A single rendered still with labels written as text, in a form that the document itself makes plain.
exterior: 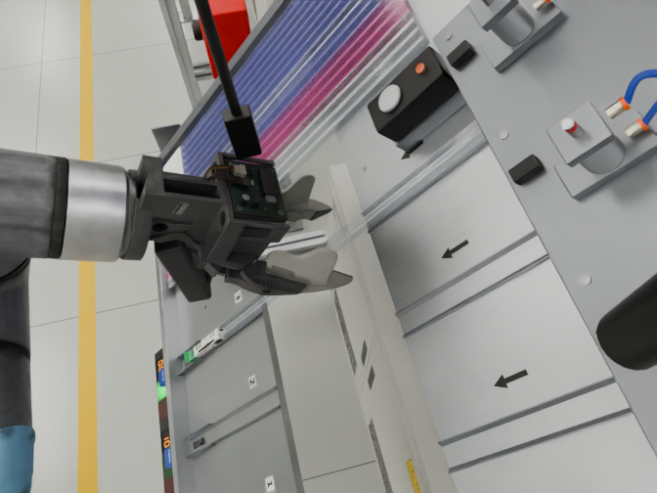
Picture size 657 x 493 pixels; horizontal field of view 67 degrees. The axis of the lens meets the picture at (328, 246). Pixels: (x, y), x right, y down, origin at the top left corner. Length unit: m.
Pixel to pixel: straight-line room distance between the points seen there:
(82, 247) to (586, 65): 0.35
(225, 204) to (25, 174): 0.13
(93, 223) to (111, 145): 1.67
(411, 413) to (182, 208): 0.54
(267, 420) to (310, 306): 0.98
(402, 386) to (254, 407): 0.30
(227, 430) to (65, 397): 1.02
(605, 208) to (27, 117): 2.15
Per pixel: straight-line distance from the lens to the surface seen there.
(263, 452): 0.59
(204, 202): 0.39
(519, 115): 0.36
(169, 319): 0.77
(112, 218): 0.38
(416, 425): 0.81
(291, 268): 0.45
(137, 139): 2.04
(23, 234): 0.38
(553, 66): 0.36
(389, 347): 0.84
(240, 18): 1.13
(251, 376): 0.61
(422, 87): 0.44
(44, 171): 0.39
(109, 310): 1.67
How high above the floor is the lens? 1.41
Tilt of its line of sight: 60 degrees down
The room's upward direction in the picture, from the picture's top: straight up
